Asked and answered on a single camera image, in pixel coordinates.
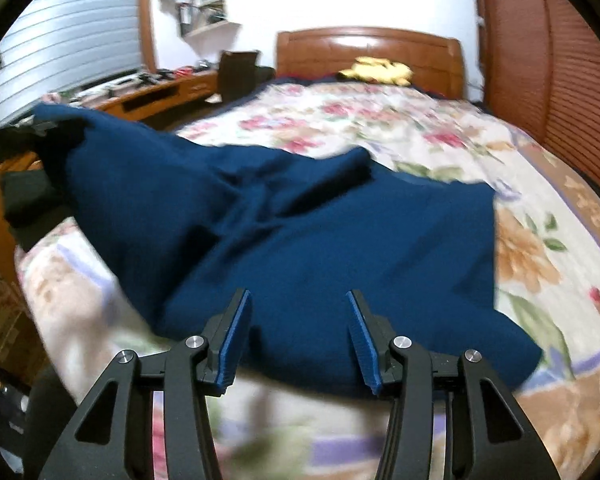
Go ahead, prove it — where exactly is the floral fleece blanket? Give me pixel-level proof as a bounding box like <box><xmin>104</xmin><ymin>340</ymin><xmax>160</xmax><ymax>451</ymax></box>
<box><xmin>17</xmin><ymin>82</ymin><xmax>600</xmax><ymax>479</ymax></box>

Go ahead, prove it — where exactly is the dark wooden chair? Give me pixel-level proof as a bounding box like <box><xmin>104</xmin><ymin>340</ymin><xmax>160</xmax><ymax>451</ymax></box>
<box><xmin>216</xmin><ymin>50</ymin><xmax>276</xmax><ymax>104</ymax></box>

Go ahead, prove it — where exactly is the navy blue suit jacket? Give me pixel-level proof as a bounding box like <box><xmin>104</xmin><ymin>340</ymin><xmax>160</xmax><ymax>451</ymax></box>
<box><xmin>34</xmin><ymin>104</ymin><xmax>542</xmax><ymax>398</ymax></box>

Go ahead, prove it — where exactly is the wooden louvered wardrobe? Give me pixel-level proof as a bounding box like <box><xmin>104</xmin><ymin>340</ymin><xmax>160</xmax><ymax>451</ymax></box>
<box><xmin>477</xmin><ymin>0</ymin><xmax>600</xmax><ymax>190</ymax></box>

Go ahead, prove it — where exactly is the wooden bed headboard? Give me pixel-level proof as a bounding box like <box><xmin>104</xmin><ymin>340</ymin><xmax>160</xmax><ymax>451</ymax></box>
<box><xmin>276</xmin><ymin>26</ymin><xmax>465</xmax><ymax>100</ymax></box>

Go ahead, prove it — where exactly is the grey window blind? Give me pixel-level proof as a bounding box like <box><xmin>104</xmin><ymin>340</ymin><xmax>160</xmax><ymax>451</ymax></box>
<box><xmin>0</xmin><ymin>0</ymin><xmax>142</xmax><ymax>125</ymax></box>

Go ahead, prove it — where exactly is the wooden desk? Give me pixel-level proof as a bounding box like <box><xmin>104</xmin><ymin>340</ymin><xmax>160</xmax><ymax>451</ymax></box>
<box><xmin>0</xmin><ymin>70</ymin><xmax>218</xmax><ymax>283</ymax></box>

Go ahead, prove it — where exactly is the yellow plush toy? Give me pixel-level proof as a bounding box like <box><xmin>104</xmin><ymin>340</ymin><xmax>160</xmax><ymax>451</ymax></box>
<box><xmin>338</xmin><ymin>56</ymin><xmax>413</xmax><ymax>87</ymax></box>

